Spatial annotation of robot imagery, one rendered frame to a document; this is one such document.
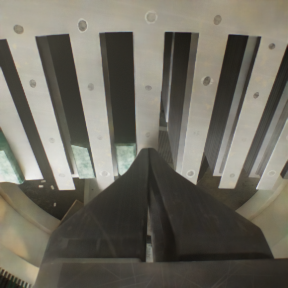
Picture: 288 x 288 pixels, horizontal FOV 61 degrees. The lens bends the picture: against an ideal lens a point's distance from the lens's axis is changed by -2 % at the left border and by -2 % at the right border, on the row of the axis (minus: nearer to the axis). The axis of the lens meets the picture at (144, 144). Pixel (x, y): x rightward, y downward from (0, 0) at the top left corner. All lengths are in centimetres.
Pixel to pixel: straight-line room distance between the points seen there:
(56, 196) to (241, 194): 122
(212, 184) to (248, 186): 24
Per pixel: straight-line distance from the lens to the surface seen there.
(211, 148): 16
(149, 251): 89
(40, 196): 180
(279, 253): 153
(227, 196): 178
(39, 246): 182
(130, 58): 27
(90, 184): 122
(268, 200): 173
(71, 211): 176
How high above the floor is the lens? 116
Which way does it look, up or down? 55 degrees down
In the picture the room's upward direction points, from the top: 179 degrees clockwise
